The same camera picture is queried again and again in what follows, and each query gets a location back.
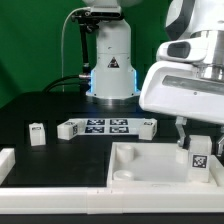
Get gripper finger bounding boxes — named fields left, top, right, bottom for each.
left=175, top=116, right=187, bottom=148
left=216, top=132, right=224, bottom=155

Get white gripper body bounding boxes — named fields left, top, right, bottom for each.
left=139, top=61, right=224, bottom=125

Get white square table top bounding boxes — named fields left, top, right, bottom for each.
left=107, top=142, right=224, bottom=188

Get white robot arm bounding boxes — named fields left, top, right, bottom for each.
left=78, top=0, right=224, bottom=145

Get fiducial marker sheet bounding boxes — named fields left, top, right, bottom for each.
left=71, top=118, right=144, bottom=135

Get white U-shaped fence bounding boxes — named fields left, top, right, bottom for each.
left=0, top=158, right=224, bottom=214

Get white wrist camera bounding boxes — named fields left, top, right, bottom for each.
left=156, top=37, right=209, bottom=63

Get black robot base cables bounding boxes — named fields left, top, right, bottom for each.
left=42, top=75, right=92, bottom=94

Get black camera stand pole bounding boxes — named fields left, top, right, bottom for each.
left=79, top=23, right=91, bottom=74

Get black camera on mount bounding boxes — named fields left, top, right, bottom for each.
left=71, top=6, right=123, bottom=24

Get white camera cable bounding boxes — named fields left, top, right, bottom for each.
left=60, top=7, right=90, bottom=93

